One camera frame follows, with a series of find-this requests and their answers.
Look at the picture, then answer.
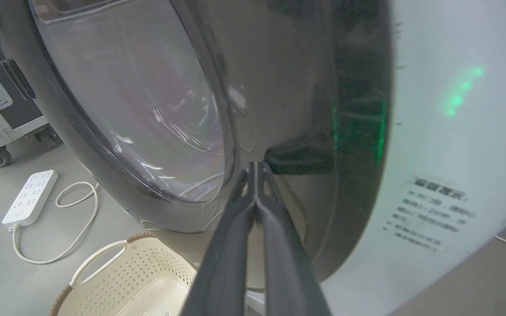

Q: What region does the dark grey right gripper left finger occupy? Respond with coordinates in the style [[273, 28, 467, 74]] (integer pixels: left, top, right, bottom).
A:
[[180, 162, 258, 316]]

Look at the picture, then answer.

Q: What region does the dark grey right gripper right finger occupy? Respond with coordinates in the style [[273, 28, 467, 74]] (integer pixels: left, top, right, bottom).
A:
[[257, 162, 333, 316]]

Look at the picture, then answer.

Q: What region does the round glass washing machine door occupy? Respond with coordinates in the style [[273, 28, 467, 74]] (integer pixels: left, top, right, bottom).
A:
[[0, 0, 394, 281]]

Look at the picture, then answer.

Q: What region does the white washing machine body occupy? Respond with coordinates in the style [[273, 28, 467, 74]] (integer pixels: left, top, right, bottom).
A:
[[246, 0, 506, 316]]

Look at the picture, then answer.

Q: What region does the cream perforated laundry basket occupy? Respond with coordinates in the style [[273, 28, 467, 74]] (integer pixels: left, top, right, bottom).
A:
[[50, 233, 199, 316]]

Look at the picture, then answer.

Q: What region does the printed warning sticker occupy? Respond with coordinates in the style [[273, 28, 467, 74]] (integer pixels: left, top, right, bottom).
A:
[[383, 176, 477, 254]]

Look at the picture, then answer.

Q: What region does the white power strip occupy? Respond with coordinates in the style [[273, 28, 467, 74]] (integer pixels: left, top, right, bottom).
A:
[[2, 170, 59, 230]]

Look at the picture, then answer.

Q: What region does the white power strip cable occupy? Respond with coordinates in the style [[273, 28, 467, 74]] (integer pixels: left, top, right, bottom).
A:
[[12, 181, 100, 265]]

